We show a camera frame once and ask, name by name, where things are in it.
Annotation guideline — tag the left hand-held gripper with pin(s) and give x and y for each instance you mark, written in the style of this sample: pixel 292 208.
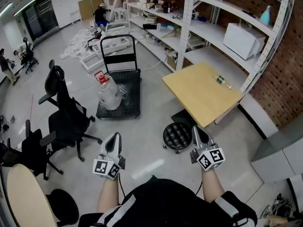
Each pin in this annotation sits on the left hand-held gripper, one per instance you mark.
pixel 104 167

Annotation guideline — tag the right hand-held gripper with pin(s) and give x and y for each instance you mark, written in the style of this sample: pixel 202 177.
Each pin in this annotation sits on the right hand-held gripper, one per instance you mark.
pixel 210 158

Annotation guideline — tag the clear plastic bottle green label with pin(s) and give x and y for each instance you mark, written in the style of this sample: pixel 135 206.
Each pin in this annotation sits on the clear plastic bottle green label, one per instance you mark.
pixel 220 80

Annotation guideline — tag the person's left forearm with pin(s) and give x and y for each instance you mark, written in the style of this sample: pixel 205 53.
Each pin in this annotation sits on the person's left forearm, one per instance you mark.
pixel 107 195

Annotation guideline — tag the person's right forearm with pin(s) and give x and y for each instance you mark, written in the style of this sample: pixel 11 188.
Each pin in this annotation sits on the person's right forearm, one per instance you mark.
pixel 211 185

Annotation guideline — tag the black round padded stool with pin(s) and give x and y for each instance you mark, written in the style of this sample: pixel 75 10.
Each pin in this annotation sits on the black round padded stool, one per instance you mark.
pixel 176 136

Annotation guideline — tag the square wooden table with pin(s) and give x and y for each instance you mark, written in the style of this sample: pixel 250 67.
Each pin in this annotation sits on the square wooden table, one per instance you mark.
pixel 201 96

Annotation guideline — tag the large clear water jug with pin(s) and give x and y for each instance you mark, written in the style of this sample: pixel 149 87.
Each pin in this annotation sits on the large clear water jug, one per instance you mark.
pixel 109 96

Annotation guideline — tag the black platform cart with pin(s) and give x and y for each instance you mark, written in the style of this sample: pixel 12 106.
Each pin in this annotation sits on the black platform cart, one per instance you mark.
pixel 130 96

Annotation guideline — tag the black headrest office chair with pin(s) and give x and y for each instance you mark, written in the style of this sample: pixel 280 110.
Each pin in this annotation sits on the black headrest office chair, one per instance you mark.
pixel 64 107

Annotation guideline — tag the person's black striped jacket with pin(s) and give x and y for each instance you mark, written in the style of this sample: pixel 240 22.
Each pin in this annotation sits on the person's black striped jacket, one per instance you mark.
pixel 170 204

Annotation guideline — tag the black mesh office chair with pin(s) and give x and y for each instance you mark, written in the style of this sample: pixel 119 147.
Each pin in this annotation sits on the black mesh office chair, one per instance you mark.
pixel 33 148

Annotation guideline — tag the grey cabinet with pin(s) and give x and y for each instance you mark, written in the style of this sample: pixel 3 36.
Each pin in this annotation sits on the grey cabinet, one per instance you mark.
pixel 279 145

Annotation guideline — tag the cardboard box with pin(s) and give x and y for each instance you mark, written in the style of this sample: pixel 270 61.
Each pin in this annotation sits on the cardboard box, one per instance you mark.
pixel 170 61

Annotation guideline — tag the round beige table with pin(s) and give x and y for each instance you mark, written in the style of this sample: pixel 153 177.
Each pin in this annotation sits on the round beige table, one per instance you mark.
pixel 23 197

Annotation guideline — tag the white microwave oven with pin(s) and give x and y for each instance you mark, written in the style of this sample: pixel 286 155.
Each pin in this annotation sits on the white microwave oven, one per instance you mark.
pixel 241 41

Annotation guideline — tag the tall white shelving unit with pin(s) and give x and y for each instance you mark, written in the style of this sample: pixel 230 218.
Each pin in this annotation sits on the tall white shelving unit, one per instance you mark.
pixel 185 20

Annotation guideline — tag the teal bottle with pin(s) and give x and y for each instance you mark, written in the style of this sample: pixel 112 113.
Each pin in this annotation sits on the teal bottle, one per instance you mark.
pixel 265 15

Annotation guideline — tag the cardboard sheets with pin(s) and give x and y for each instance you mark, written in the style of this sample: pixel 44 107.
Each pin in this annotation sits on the cardboard sheets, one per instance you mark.
pixel 91 6

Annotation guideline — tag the black glass double door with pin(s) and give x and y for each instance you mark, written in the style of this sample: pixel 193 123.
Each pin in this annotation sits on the black glass double door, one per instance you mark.
pixel 41 15

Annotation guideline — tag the pile of white frame parts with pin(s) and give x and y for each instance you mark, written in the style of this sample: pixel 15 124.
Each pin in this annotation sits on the pile of white frame parts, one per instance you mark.
pixel 80 44

